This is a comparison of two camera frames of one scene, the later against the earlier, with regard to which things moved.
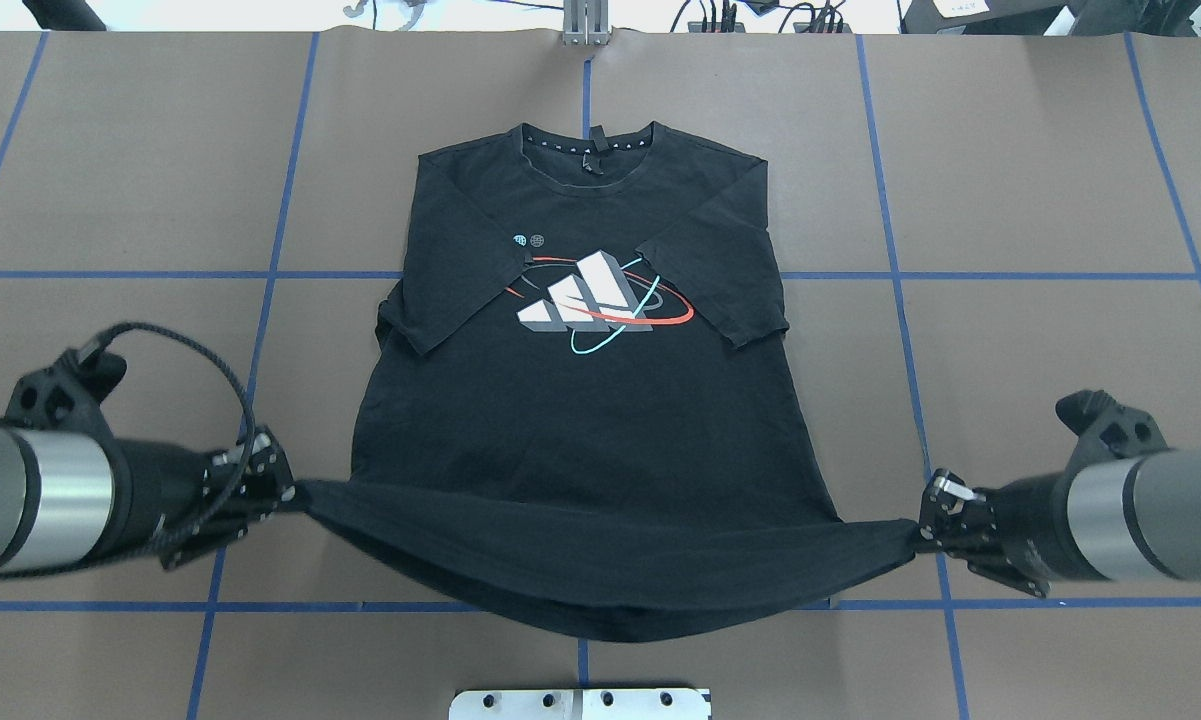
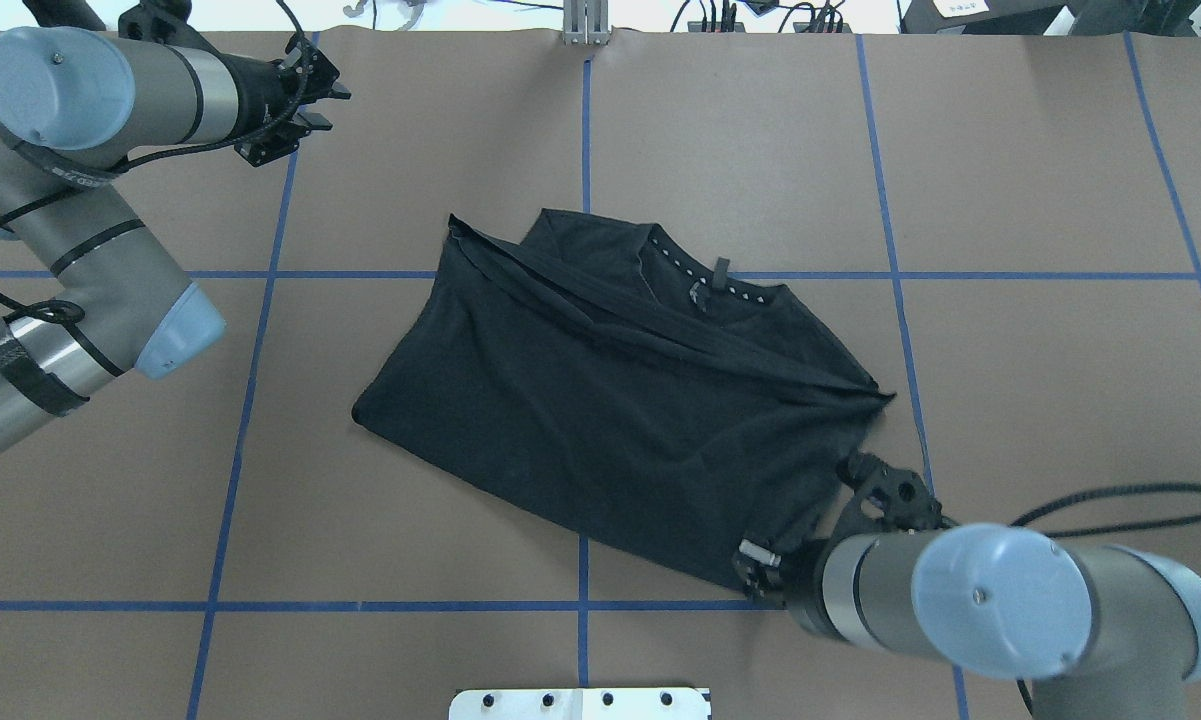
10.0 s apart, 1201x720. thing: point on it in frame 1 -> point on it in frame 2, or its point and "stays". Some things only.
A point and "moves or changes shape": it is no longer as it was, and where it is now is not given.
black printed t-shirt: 581,416 moves or changes shape
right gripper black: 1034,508 -> 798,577
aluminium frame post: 586,22 stays
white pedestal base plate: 640,704 stays
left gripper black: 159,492 -> 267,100
